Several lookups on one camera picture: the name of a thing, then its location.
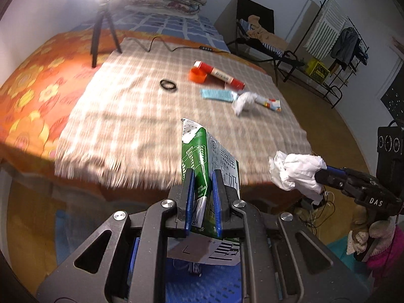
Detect clothes on chair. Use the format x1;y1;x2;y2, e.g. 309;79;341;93
238;15;288;57

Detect red cardboard box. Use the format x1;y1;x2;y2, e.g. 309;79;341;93
193;61;245;90

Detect plush toy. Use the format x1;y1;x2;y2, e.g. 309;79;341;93
346;205;403;274

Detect green milk carton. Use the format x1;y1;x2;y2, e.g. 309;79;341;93
168;118;240;266

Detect black cable with remote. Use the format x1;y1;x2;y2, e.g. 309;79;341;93
126;36;234;54

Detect dark hanging jacket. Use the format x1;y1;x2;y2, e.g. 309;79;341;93
330;27;368;70

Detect yellow crate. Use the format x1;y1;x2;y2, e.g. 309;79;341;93
304;58;330;84

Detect orange plastic lid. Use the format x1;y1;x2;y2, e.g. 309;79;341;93
188;67;208;84

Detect white striped towel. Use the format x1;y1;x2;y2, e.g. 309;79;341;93
304;0;347;60

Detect white tissue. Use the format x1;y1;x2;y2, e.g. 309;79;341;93
268;150;327;205
232;92;258;116

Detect black lamp tripod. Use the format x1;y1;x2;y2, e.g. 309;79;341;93
90;0;123;69

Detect black hair tie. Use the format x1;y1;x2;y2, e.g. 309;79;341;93
159;79;178;92

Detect colourful candy wrapper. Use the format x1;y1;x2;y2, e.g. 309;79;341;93
256;95;282;112

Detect blue trash basket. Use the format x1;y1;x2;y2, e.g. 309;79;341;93
127;230;284;302

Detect black folding chair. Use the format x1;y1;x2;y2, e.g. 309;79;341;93
227;0;305;74

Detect black clothes rack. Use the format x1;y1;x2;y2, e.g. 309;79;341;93
281;0;369;108

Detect flat white tissue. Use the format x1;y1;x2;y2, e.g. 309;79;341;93
232;92;258;116

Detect light blue wrapper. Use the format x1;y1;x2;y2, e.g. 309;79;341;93
200;89;238;103

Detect blue checked bedsheet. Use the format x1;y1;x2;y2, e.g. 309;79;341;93
72;8;232;53

